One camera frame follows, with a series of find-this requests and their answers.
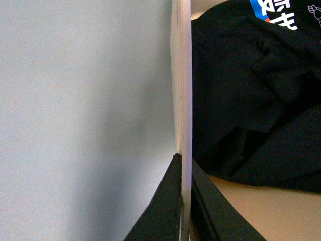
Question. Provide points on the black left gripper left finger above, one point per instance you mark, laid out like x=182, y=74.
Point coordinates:
x=161, y=219

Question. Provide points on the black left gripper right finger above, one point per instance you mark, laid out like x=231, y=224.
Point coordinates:
x=214, y=217

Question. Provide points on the beige plastic laundry hamper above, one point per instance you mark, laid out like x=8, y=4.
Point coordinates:
x=261, y=206

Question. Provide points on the black printed t-shirt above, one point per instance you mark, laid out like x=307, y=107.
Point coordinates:
x=256, y=93

